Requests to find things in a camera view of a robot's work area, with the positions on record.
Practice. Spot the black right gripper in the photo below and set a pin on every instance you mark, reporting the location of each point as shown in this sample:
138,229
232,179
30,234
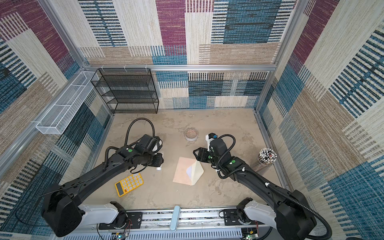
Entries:
202,154

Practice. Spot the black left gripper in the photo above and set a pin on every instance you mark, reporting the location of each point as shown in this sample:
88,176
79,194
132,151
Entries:
159,161

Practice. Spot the pink envelope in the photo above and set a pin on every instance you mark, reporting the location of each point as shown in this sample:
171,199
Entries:
181,176

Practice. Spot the white letter paper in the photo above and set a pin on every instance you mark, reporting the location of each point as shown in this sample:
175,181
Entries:
191,171

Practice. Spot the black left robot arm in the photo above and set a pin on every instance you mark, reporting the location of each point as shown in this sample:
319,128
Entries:
63,209

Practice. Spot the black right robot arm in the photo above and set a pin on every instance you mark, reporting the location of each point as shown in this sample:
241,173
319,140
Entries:
287,212

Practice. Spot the white tape roll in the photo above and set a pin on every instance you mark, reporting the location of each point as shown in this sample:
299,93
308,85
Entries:
191,134

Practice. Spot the yellow calculator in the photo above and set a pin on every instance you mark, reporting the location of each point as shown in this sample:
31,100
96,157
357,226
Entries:
129,184

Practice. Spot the pencil holder with pencils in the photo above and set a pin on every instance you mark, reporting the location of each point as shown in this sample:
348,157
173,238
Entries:
266,158

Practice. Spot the black mesh shelf rack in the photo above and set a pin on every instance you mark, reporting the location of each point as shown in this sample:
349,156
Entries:
127,91

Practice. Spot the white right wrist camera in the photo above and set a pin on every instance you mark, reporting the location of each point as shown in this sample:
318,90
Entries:
209,138

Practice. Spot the light blue handle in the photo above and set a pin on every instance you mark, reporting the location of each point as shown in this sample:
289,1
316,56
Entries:
175,218

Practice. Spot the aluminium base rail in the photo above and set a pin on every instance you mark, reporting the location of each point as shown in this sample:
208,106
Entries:
194,224

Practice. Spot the white wire basket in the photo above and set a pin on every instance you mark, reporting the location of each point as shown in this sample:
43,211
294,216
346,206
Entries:
59,116

